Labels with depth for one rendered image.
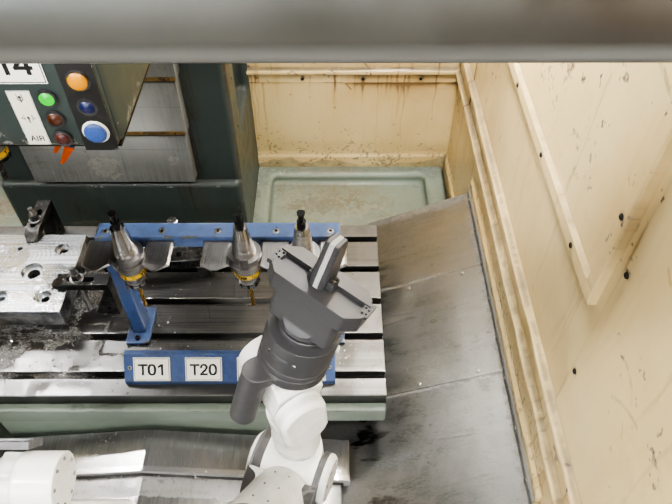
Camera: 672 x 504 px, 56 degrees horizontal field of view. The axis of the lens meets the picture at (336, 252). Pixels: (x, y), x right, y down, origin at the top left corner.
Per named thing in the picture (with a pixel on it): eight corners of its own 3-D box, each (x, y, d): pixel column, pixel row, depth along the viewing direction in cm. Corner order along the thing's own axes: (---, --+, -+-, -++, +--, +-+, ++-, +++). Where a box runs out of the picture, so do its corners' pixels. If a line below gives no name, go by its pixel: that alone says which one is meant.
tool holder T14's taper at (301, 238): (314, 241, 120) (313, 216, 115) (315, 259, 117) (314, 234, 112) (290, 243, 120) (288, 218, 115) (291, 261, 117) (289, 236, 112)
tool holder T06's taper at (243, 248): (256, 242, 120) (252, 217, 115) (255, 259, 117) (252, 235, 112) (232, 243, 120) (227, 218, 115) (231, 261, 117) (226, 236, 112)
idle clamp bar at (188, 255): (223, 276, 156) (220, 259, 152) (116, 283, 155) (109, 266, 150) (224, 260, 159) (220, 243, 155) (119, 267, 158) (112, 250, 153)
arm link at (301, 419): (326, 397, 77) (331, 434, 88) (289, 341, 81) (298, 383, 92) (280, 426, 75) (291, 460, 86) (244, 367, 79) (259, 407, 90)
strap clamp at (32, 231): (50, 267, 158) (28, 226, 147) (37, 267, 158) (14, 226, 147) (65, 229, 167) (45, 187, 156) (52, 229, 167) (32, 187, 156)
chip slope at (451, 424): (507, 543, 142) (534, 501, 122) (193, 544, 142) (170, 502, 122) (456, 246, 200) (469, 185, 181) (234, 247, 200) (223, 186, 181)
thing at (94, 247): (108, 272, 117) (107, 269, 117) (80, 272, 117) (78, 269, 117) (117, 244, 122) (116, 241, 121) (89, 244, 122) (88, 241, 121)
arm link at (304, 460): (330, 400, 91) (336, 444, 106) (264, 379, 93) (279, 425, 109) (303, 472, 85) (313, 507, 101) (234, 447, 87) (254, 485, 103)
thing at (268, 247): (287, 271, 117) (287, 269, 117) (258, 271, 117) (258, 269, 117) (289, 243, 122) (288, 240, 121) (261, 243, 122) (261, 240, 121)
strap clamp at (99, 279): (120, 313, 149) (102, 273, 138) (64, 314, 149) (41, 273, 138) (123, 302, 151) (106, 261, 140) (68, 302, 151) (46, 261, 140)
